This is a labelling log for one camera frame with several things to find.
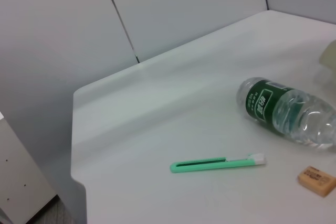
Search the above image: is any mint green utility knife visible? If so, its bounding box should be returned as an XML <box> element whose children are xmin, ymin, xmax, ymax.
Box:
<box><xmin>170</xmin><ymin>152</ymin><xmax>267</xmax><ymax>174</ymax></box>

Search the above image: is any water bottle green label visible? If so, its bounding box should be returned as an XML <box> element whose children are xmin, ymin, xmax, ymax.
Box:
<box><xmin>235</xmin><ymin>76</ymin><xmax>336</xmax><ymax>151</ymax></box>

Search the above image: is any tan eraser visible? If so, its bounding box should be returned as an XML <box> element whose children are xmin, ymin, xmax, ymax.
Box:
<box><xmin>297</xmin><ymin>165</ymin><xmax>336</xmax><ymax>197</ymax></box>

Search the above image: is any translucent green fruit bowl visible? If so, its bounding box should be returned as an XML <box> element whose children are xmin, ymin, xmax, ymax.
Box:
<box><xmin>319</xmin><ymin>39</ymin><xmax>336</xmax><ymax>72</ymax></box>

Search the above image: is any white cabinet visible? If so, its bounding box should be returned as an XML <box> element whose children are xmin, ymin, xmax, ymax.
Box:
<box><xmin>0</xmin><ymin>111</ymin><xmax>59</xmax><ymax>224</ymax></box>

